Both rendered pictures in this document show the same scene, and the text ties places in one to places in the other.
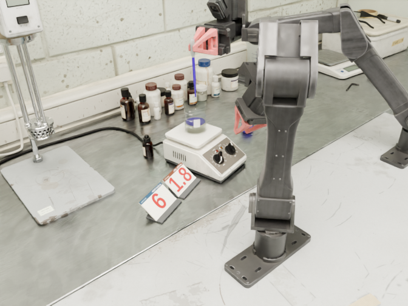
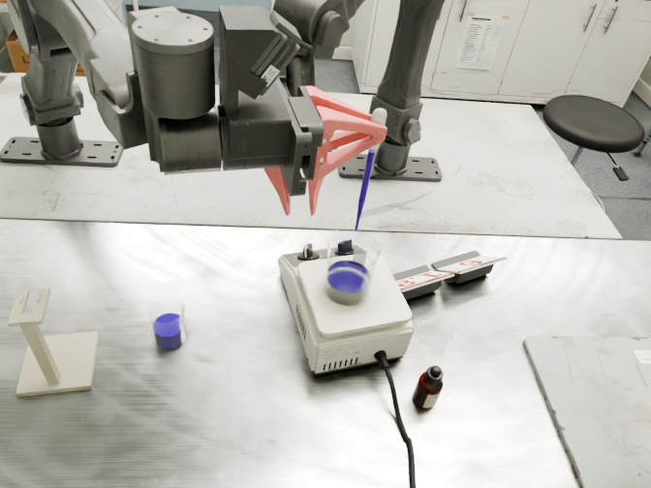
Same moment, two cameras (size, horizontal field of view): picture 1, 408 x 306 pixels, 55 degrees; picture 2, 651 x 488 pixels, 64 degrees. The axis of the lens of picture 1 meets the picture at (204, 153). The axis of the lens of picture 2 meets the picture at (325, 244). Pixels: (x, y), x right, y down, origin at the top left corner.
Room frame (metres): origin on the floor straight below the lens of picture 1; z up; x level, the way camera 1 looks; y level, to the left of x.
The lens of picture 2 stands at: (1.36, 0.22, 1.47)
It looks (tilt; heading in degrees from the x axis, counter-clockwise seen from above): 43 degrees down; 211
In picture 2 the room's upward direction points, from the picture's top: 8 degrees clockwise
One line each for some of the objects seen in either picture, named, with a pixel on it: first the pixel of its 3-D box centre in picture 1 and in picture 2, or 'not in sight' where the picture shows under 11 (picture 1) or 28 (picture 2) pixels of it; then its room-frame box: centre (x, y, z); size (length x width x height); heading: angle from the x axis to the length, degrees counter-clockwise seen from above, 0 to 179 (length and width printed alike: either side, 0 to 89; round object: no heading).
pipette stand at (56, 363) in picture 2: not in sight; (46, 332); (1.23, -0.21, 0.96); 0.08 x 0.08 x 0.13; 47
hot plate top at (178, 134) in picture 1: (193, 132); (353, 290); (0.96, 0.03, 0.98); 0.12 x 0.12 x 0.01; 53
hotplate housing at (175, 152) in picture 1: (201, 149); (342, 298); (0.94, 0.01, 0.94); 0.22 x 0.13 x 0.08; 53
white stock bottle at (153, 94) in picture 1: (152, 99); not in sight; (1.26, 0.18, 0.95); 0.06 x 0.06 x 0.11
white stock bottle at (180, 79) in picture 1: (180, 87); not in sight; (1.37, 0.08, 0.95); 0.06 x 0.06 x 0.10
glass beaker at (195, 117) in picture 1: (194, 117); (351, 271); (0.97, 0.02, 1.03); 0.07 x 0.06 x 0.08; 52
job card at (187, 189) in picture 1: (182, 180); (415, 277); (0.82, 0.06, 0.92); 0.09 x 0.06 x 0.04; 152
